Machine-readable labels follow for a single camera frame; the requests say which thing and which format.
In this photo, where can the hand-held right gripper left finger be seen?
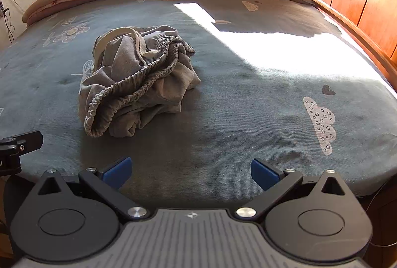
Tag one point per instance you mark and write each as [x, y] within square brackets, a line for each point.
[118, 172]

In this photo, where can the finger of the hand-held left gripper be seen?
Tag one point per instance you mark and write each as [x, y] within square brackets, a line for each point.
[28, 142]

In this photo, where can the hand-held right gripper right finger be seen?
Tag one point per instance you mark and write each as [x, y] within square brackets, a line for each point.
[263, 175]

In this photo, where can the bed with blue-grey floral sheet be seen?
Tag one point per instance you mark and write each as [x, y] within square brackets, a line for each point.
[232, 116]

